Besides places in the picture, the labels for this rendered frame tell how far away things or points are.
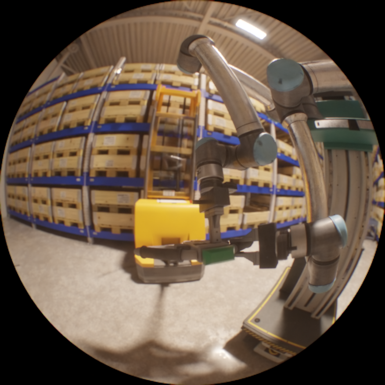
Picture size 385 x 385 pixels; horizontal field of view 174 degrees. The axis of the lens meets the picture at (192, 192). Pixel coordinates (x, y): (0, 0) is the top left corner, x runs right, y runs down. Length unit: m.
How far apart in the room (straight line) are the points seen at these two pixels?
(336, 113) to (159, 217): 1.70
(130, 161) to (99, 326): 2.05
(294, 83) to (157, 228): 1.46
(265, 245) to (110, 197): 1.99
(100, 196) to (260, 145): 2.08
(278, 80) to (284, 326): 1.18
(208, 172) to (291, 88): 0.37
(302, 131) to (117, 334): 1.59
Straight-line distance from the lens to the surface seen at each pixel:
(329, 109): 0.92
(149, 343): 1.20
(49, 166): 3.01
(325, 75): 0.51
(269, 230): 0.37
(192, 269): 1.48
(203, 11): 6.81
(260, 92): 0.78
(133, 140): 2.08
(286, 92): 0.44
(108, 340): 1.27
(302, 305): 1.17
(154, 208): 1.40
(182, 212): 1.42
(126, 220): 2.07
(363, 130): 0.74
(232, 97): 0.41
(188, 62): 0.71
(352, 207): 0.90
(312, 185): 0.47
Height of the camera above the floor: 1.13
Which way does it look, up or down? 4 degrees down
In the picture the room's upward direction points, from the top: 4 degrees clockwise
